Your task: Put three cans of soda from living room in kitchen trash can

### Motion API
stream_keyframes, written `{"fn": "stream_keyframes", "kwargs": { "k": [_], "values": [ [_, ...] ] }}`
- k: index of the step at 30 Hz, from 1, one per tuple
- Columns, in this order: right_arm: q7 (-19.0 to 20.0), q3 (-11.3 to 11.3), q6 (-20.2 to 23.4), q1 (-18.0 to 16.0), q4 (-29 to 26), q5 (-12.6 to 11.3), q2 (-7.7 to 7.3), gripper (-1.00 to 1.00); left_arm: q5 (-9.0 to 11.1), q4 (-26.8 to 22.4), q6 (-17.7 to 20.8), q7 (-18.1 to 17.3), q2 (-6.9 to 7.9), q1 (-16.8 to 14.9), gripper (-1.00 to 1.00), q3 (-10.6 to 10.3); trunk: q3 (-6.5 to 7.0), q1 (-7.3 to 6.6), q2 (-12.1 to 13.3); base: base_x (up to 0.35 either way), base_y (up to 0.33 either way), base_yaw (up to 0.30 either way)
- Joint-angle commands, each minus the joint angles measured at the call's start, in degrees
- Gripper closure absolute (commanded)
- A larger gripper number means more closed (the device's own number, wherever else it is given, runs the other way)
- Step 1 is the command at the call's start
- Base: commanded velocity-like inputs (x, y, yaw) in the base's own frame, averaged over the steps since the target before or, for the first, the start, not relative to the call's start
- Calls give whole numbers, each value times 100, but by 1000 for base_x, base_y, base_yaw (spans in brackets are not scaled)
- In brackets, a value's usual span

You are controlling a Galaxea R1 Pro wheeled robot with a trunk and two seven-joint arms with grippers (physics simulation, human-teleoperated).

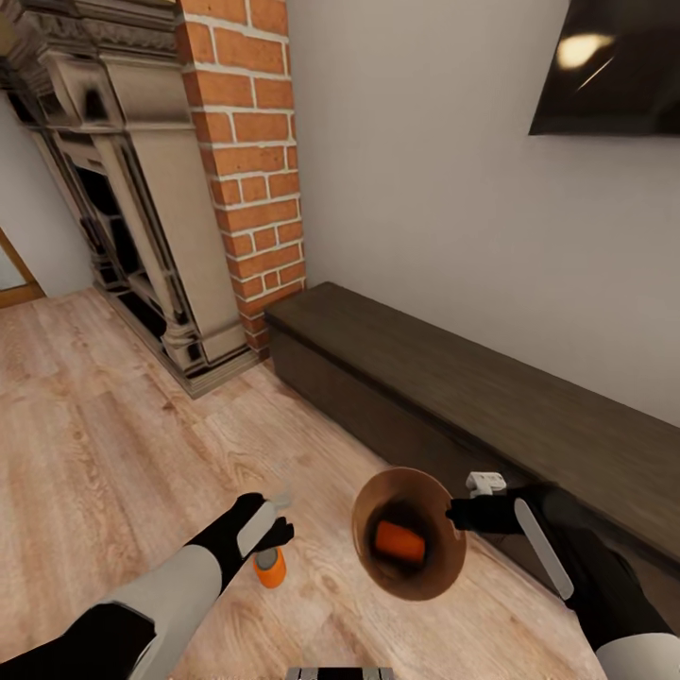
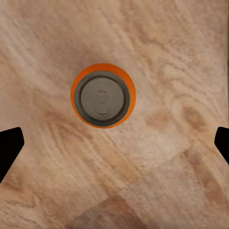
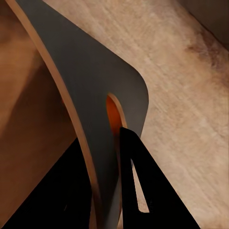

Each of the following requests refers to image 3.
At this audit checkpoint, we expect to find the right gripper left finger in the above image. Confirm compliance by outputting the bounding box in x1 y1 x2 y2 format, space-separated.
1 138 92 229

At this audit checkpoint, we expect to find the can of soda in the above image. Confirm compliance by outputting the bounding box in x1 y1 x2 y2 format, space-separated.
60 95 122 136

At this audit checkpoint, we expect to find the trash can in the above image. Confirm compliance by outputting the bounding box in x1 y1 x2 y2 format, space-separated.
0 0 149 229

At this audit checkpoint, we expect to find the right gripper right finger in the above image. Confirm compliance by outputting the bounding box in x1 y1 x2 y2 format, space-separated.
120 127 201 229

